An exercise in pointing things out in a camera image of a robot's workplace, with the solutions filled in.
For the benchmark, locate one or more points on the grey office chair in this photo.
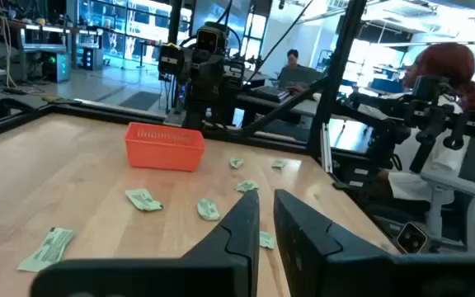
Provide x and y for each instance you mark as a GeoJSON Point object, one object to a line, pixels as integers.
{"type": "Point", "coordinates": [448, 185]}

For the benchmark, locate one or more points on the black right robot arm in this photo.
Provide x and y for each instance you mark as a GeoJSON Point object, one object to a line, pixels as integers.
{"type": "Point", "coordinates": [198, 117]}

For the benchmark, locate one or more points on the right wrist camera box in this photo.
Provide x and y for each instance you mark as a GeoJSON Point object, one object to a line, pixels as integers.
{"type": "Point", "coordinates": [208, 41]}

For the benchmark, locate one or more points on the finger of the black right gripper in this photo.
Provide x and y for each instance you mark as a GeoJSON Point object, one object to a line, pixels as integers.
{"type": "Point", "coordinates": [198, 78]}
{"type": "Point", "coordinates": [214, 78]}

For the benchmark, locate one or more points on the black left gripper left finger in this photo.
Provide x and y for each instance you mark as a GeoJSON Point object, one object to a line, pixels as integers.
{"type": "Point", "coordinates": [221, 272]}

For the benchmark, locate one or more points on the orange plastic basket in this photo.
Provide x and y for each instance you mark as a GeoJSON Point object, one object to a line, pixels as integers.
{"type": "Point", "coordinates": [163, 152]}

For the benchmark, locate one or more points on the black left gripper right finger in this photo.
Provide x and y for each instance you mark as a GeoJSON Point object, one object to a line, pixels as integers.
{"type": "Point", "coordinates": [344, 272]}

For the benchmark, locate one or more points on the dark floor mat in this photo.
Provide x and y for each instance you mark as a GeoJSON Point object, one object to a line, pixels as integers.
{"type": "Point", "coordinates": [140, 101]}

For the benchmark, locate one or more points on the dark laptop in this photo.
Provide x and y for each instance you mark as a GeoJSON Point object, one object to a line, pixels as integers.
{"type": "Point", "coordinates": [270, 92]}

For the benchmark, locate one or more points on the person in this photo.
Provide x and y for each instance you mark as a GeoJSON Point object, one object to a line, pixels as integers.
{"type": "Point", "coordinates": [292, 55]}
{"type": "Point", "coordinates": [448, 62]}

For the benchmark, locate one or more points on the computer tower with green light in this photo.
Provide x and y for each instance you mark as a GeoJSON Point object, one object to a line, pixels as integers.
{"type": "Point", "coordinates": [58, 68]}

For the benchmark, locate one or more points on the small table-level camera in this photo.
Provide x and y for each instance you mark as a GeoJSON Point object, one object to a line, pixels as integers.
{"type": "Point", "coordinates": [411, 238]}

